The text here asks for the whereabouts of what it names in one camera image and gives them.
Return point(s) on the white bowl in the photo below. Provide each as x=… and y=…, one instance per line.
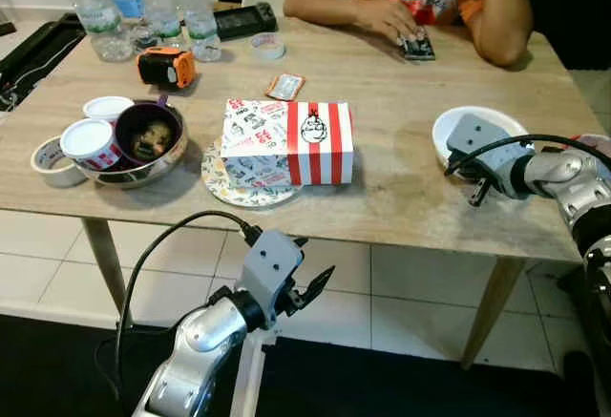
x=441, y=135

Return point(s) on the black smartphone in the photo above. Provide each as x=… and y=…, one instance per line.
x=420, y=52

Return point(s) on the person's right forearm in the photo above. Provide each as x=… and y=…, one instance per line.
x=329, y=5

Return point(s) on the robot's silver left arm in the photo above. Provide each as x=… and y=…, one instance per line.
x=205, y=341

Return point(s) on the robot's silver right arm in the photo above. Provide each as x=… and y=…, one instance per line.
x=563, y=174

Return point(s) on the person's left forearm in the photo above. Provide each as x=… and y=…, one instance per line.
x=501, y=16

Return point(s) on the person's right hand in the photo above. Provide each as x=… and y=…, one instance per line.
x=396, y=21

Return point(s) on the floral print plate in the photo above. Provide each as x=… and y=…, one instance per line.
x=229, y=193

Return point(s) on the white floor tape strip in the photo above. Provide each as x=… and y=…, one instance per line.
x=250, y=379

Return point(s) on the red white striped KFC box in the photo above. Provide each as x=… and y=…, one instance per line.
x=286, y=140

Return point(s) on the wooden table leg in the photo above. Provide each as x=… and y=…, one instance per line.
x=492, y=307
x=103, y=260

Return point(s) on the orange sauce sachet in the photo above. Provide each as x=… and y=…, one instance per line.
x=285, y=87

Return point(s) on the steel bowl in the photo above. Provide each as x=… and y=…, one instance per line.
x=143, y=176

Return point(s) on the dark purple bowl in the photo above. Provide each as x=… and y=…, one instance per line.
x=148, y=135

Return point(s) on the small white tape roll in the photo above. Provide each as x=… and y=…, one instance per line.
x=267, y=55

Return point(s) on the black foam panel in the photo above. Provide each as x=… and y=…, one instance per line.
x=573, y=7

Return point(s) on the orange black device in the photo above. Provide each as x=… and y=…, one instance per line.
x=167, y=69

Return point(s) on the small white lidded tub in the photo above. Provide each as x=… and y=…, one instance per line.
x=107, y=107

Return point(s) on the KFC cup with white lid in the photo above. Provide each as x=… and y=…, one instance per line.
x=88, y=138

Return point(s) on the green label water bottle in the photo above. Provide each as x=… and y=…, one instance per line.
x=162, y=7
x=199, y=26

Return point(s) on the beige masking tape roll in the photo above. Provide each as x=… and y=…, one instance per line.
x=57, y=179

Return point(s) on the blue label water bottle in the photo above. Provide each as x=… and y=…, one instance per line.
x=127, y=2

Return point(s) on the large clear water bottle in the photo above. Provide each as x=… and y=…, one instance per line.
x=100, y=16

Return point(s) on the black case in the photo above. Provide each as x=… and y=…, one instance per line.
x=38, y=54

